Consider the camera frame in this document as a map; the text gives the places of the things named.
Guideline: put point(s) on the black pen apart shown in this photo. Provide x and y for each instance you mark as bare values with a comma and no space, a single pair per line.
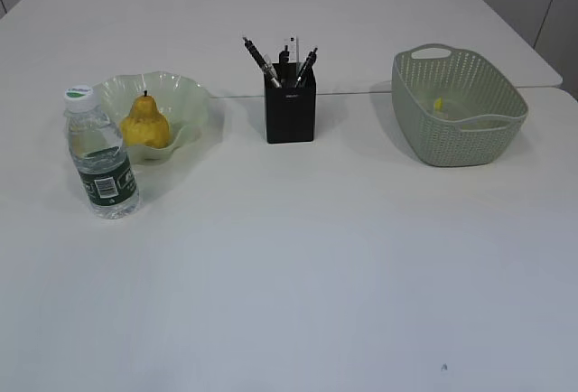
283,62

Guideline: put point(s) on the black pen across ruler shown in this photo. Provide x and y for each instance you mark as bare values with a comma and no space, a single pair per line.
301,75

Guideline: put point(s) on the black pen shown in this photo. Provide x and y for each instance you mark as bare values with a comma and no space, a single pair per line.
266,67

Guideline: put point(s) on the clear plastic ruler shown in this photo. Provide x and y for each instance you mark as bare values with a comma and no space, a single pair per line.
291,45

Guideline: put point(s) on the yellow pear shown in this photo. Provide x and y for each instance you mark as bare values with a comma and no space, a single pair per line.
145,124

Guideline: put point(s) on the yellow white waste paper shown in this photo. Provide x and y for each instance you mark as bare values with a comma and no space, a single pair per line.
463,114

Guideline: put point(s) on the clear water bottle green label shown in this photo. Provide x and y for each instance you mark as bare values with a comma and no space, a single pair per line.
99,154

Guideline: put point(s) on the black square pen holder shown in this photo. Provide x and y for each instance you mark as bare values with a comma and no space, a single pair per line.
290,113

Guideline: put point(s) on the green glass scalloped plate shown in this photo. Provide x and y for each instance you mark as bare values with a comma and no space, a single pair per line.
183,103

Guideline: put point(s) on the green woven plastic basket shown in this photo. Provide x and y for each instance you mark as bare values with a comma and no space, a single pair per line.
437,70

